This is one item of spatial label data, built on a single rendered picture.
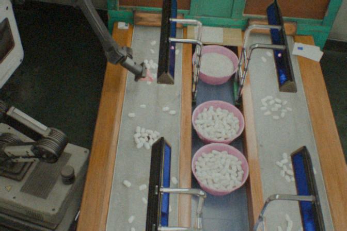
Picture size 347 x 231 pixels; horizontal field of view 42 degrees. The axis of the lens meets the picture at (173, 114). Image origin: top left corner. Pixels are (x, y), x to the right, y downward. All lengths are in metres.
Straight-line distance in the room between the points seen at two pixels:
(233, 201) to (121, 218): 0.53
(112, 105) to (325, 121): 1.09
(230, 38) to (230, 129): 0.66
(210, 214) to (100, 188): 0.50
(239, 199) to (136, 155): 0.53
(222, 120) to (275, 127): 0.28
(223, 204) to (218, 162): 0.20
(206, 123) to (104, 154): 0.55
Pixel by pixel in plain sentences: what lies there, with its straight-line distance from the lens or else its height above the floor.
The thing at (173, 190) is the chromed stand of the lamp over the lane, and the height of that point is 1.12.
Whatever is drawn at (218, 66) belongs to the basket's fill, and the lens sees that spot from 2.61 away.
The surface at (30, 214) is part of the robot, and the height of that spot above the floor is 0.39.
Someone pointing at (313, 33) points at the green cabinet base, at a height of 0.78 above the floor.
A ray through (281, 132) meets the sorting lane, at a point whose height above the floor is 0.74.
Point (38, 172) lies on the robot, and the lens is 2.47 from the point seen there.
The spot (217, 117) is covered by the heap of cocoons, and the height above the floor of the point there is 0.74.
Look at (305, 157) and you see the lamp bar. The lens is 1.82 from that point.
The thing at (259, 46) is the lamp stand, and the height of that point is 1.12.
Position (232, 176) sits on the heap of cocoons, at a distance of 2.13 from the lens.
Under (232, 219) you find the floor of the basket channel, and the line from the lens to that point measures 2.10.
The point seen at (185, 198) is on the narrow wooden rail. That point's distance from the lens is 2.01.
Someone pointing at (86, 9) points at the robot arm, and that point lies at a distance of 2.37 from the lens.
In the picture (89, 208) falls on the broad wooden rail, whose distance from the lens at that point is 1.99.
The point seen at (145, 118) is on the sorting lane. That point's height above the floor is 0.74.
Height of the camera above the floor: 2.50
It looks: 50 degrees down
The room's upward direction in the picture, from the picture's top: 6 degrees clockwise
